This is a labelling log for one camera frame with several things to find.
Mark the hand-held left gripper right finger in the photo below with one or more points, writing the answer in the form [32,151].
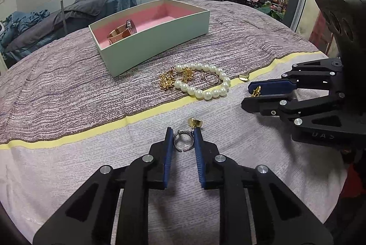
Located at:
[200,160]

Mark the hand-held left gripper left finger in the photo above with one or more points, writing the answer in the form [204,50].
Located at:
[168,159]

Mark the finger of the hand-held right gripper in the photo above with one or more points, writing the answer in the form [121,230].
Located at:
[286,109]
[271,86]

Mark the gold star earring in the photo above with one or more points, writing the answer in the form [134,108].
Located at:
[187,73]
[256,92]
[167,80]

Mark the light green box pink lining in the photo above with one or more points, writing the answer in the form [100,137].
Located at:
[160,36]

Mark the person's right forearm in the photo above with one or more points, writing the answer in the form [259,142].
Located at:
[353,182]

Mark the blue crumpled duvet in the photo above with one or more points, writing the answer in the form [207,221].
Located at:
[23,23]

